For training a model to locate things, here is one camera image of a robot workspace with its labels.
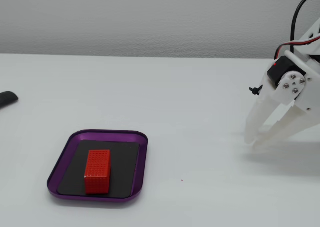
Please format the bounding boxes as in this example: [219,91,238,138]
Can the black zip tie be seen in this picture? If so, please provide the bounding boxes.
[248,84,264,96]

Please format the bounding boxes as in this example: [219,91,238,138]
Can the red white black servo wire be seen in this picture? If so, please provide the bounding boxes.
[274,34,320,61]

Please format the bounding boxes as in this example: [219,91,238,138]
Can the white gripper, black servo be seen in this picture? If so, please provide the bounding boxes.
[244,50,320,148]

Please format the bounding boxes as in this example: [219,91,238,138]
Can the purple metal tray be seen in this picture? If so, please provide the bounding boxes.
[46,129,149,204]

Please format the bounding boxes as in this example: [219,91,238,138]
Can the red perforated rectangular block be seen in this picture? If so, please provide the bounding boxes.
[84,149,111,195]

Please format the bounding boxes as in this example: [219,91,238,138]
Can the black cylindrical object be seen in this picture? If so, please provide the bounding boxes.
[0,91,20,110]

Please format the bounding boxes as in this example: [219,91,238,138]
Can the black cable loop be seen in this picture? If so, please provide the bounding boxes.
[292,0,320,46]

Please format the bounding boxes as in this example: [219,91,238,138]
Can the black mat inside tray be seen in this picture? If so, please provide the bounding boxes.
[56,139,141,198]

